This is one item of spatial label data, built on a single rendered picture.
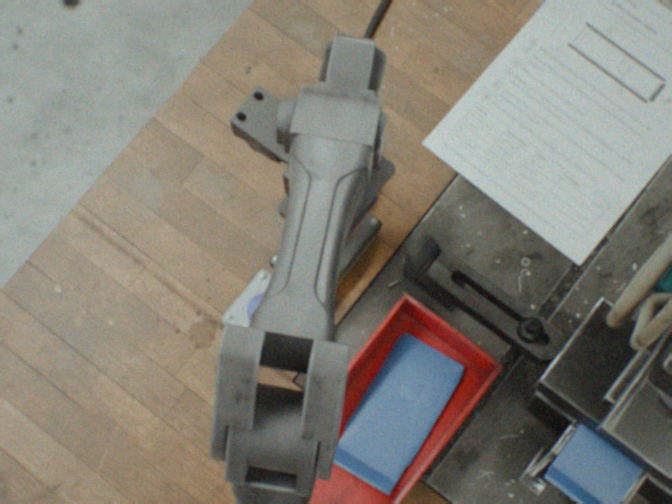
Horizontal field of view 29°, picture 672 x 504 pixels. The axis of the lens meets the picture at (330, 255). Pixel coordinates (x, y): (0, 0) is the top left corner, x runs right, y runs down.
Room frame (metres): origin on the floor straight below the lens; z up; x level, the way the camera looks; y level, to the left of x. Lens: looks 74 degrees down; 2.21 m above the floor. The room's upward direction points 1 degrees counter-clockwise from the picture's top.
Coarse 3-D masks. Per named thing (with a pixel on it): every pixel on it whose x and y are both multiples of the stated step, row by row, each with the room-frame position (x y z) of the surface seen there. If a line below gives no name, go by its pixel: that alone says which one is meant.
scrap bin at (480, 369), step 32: (384, 320) 0.28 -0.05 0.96; (416, 320) 0.30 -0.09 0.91; (384, 352) 0.26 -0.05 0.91; (448, 352) 0.26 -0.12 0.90; (480, 352) 0.25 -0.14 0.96; (352, 384) 0.23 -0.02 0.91; (480, 384) 0.23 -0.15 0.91; (448, 416) 0.20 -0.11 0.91; (320, 480) 0.14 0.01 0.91; (352, 480) 0.13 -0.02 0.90; (416, 480) 0.13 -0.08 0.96
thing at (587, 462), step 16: (576, 432) 0.17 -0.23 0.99; (592, 432) 0.17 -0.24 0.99; (576, 448) 0.15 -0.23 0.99; (592, 448) 0.15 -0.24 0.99; (608, 448) 0.15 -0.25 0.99; (560, 464) 0.14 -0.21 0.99; (576, 464) 0.14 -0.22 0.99; (592, 464) 0.14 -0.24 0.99; (608, 464) 0.14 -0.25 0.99; (624, 464) 0.14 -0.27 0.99; (560, 480) 0.12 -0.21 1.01; (576, 480) 0.12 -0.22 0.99; (592, 480) 0.12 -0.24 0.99; (608, 480) 0.12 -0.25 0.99; (624, 480) 0.12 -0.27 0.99; (576, 496) 0.10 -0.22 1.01; (592, 496) 0.11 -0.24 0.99; (608, 496) 0.11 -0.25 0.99
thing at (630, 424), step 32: (576, 352) 0.23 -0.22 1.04; (608, 352) 0.23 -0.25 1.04; (640, 352) 0.23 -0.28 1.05; (544, 384) 0.20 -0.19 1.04; (576, 384) 0.20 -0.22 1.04; (608, 384) 0.20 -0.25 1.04; (640, 384) 0.19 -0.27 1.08; (576, 416) 0.18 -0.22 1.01; (608, 416) 0.17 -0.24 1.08; (640, 416) 0.17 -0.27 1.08; (640, 448) 0.14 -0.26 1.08
